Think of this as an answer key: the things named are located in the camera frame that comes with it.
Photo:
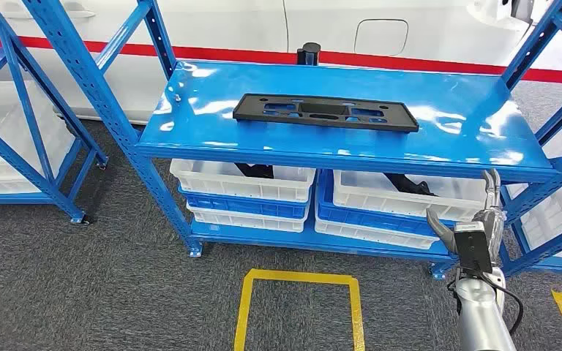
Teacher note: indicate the black plastic part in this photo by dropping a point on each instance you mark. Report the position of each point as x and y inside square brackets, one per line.
[256, 170]
[407, 185]

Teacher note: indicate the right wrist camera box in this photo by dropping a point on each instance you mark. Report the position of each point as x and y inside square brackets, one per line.
[472, 247]

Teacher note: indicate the black barrier post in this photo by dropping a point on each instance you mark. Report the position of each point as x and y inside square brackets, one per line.
[308, 53]

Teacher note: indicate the red barrier belt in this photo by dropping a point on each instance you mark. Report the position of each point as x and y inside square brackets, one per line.
[213, 52]

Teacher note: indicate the black plastic mounting plate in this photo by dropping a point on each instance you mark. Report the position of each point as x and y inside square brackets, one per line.
[261, 116]

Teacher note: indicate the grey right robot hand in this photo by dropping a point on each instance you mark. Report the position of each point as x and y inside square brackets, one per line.
[494, 227]

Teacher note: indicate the white car body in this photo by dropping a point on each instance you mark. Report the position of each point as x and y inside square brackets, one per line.
[237, 24]

